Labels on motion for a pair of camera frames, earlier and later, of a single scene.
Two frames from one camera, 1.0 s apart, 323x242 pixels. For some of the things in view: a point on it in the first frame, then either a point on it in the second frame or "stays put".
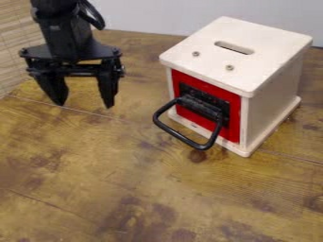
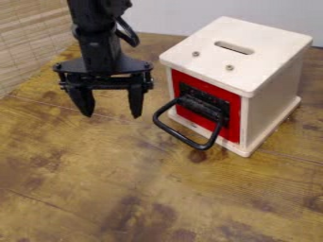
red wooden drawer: (223, 99) stays put
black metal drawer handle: (198, 106) stays put
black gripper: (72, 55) -> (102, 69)
